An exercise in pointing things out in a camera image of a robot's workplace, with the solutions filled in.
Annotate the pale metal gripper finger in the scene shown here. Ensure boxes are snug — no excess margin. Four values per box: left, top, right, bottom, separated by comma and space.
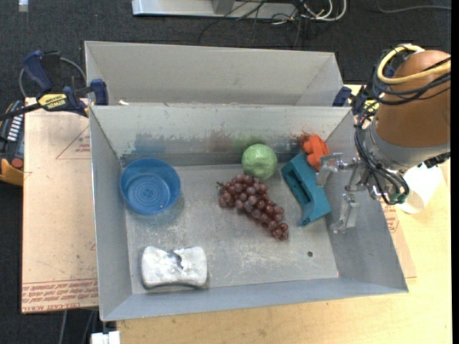
316, 152, 344, 188
329, 193, 361, 234

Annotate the orange toy piece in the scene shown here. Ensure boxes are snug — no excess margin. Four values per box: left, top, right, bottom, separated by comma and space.
300, 134, 330, 172

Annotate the teal plastic block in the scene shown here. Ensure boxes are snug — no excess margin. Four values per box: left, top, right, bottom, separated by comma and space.
280, 152, 332, 227

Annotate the green textured ball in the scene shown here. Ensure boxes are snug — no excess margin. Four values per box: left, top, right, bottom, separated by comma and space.
240, 143, 278, 180

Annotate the red toy grape bunch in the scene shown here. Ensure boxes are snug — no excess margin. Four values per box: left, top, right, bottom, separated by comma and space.
216, 173, 290, 242

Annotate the grey metal bin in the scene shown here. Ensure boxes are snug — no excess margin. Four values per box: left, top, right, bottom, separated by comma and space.
84, 40, 410, 323

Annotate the blue plastic bowl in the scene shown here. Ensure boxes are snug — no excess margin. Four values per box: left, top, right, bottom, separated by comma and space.
119, 157, 181, 216

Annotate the white worn sponge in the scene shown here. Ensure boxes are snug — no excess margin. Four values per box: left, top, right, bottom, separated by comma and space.
140, 245, 209, 290

